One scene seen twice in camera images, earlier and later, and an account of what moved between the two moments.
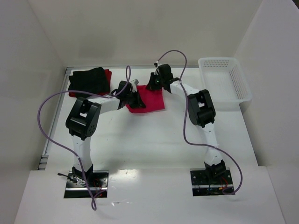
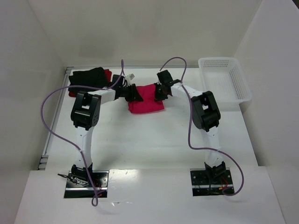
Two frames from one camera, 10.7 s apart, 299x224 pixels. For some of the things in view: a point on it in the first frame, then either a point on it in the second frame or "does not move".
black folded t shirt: (93, 80) does not move
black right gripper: (155, 80) -> (159, 91)
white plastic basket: (223, 77) does not move
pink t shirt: (153, 99) does not move
